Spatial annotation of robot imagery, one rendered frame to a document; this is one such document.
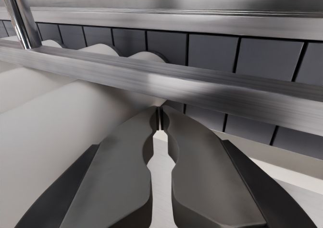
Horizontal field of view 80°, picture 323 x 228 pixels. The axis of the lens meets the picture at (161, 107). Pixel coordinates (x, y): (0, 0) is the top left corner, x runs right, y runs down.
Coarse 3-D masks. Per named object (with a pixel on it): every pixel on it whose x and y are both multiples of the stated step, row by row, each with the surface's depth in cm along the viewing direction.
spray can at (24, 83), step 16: (96, 48) 18; (112, 48) 19; (0, 80) 12; (16, 80) 12; (32, 80) 12; (48, 80) 13; (64, 80) 14; (0, 96) 11; (16, 96) 11; (32, 96) 12; (0, 112) 11
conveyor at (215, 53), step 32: (0, 32) 28; (64, 32) 21; (96, 32) 19; (128, 32) 17; (160, 32) 16; (192, 32) 18; (192, 64) 16; (224, 64) 15; (256, 64) 14; (288, 64) 13; (320, 64) 12; (256, 128) 16; (288, 128) 15
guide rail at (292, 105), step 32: (32, 64) 12; (64, 64) 11; (96, 64) 10; (128, 64) 9; (160, 64) 9; (160, 96) 8; (192, 96) 8; (224, 96) 7; (256, 96) 6; (288, 96) 6; (320, 96) 6; (320, 128) 6
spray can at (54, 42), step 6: (42, 42) 21; (48, 42) 22; (54, 42) 22; (60, 42) 22; (0, 60) 17; (0, 66) 17; (6, 66) 17; (12, 66) 18; (18, 66) 18; (0, 72) 17
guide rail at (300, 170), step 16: (160, 128) 16; (240, 144) 14; (256, 144) 14; (256, 160) 13; (272, 160) 13; (288, 160) 13; (304, 160) 13; (320, 160) 13; (272, 176) 13; (288, 176) 13; (304, 176) 12; (320, 176) 12; (320, 192) 12
